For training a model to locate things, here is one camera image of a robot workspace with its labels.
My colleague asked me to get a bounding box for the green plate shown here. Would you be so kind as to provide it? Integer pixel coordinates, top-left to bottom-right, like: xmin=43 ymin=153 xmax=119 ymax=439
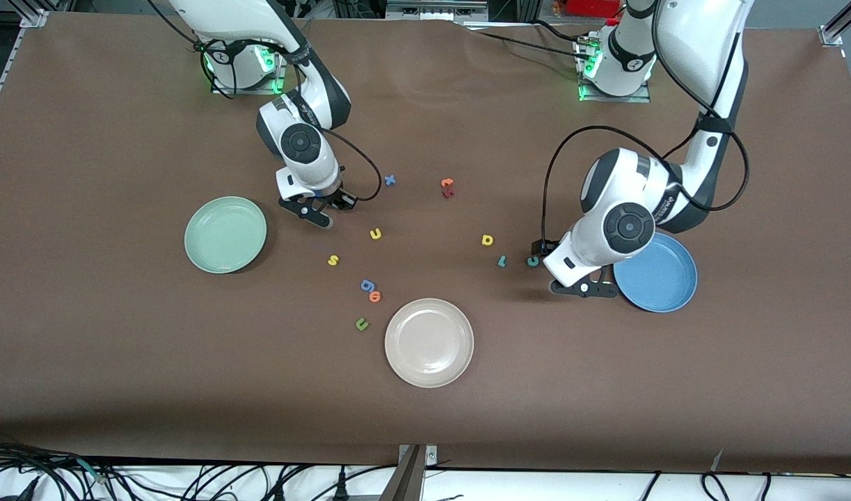
xmin=184 ymin=196 xmax=268 ymax=275

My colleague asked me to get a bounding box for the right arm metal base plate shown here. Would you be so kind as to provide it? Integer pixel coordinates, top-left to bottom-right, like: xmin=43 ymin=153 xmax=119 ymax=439
xmin=212 ymin=42 xmax=287 ymax=95

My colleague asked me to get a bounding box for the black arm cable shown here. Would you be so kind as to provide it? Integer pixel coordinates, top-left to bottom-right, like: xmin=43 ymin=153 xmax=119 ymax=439
xmin=201 ymin=38 xmax=384 ymax=202
xmin=541 ymin=0 xmax=751 ymax=244

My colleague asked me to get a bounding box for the blue plate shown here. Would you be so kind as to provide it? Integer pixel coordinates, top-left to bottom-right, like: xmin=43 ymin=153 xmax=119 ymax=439
xmin=613 ymin=233 xmax=699 ymax=313

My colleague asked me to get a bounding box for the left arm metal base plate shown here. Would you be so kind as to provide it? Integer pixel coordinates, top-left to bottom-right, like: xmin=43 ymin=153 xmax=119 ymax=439
xmin=575 ymin=38 xmax=653 ymax=104

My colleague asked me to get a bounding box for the grey device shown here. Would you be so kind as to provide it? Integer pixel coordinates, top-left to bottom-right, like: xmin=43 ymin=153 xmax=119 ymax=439
xmin=385 ymin=0 xmax=490 ymax=22

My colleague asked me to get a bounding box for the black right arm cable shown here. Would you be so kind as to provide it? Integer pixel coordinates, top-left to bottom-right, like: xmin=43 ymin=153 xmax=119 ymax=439
xmin=201 ymin=38 xmax=384 ymax=202

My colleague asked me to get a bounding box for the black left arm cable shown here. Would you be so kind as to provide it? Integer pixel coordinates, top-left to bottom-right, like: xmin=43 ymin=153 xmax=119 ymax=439
xmin=541 ymin=0 xmax=751 ymax=244

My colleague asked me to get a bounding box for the black looped floor cable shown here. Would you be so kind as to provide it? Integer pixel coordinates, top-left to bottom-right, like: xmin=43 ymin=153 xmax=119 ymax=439
xmin=700 ymin=472 xmax=735 ymax=501

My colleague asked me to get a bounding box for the aluminium profile post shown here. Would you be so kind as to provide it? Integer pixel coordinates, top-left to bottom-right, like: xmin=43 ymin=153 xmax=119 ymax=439
xmin=380 ymin=444 xmax=426 ymax=501

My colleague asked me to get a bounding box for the black equipment rack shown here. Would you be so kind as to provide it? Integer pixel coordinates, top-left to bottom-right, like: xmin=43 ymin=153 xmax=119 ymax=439
xmin=333 ymin=0 xmax=388 ymax=20

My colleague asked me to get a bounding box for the black base cable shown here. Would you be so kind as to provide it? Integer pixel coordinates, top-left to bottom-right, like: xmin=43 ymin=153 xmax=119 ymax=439
xmin=460 ymin=24 xmax=586 ymax=58
xmin=533 ymin=19 xmax=587 ymax=44

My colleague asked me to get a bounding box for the beige plate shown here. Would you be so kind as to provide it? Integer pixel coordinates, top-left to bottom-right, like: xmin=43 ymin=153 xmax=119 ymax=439
xmin=384 ymin=298 xmax=475 ymax=388

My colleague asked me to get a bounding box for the small metal table bracket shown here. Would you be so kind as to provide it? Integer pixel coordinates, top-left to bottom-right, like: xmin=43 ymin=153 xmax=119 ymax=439
xmin=397 ymin=445 xmax=438 ymax=466

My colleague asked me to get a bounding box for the red box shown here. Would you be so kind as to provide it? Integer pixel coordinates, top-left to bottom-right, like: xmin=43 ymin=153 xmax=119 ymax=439
xmin=566 ymin=0 xmax=624 ymax=18

